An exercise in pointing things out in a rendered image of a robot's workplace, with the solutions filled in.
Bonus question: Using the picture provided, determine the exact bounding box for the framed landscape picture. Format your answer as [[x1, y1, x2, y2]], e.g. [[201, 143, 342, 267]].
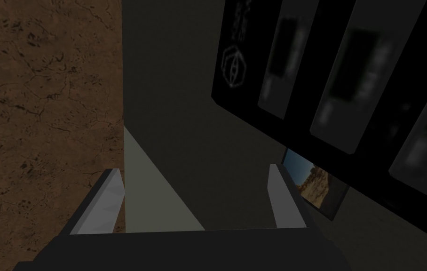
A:
[[281, 148, 350, 222]]

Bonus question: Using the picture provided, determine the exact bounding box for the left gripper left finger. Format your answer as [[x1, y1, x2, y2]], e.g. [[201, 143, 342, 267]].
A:
[[60, 168, 126, 236]]

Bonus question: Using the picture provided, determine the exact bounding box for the black cabinet with glass panels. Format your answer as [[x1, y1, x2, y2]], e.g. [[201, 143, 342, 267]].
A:
[[211, 0, 427, 251]]

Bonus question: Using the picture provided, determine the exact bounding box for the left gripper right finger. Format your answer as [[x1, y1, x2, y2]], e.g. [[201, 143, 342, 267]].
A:
[[267, 163, 320, 229]]

